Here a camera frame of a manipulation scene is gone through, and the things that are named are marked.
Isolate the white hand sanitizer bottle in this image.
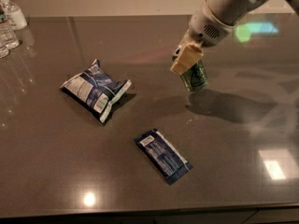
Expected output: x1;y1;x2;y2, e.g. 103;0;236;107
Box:
0;0;28;31

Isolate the blue white chip bag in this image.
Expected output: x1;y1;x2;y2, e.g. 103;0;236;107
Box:
60;59;132;124

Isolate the clear plastic water bottle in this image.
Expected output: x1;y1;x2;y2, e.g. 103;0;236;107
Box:
0;6;20;49

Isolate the blue flat snack packet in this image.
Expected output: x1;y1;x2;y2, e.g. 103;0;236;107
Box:
135;128;192;185

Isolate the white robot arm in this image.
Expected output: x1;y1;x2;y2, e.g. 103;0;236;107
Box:
170;0;299;76

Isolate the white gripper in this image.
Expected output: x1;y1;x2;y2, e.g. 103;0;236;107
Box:
170;1;233;76

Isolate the green soda can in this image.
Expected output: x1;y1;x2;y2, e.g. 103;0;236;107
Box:
180;61;207;91

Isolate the clear bottle at edge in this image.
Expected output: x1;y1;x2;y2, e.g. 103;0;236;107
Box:
0;37;9;58

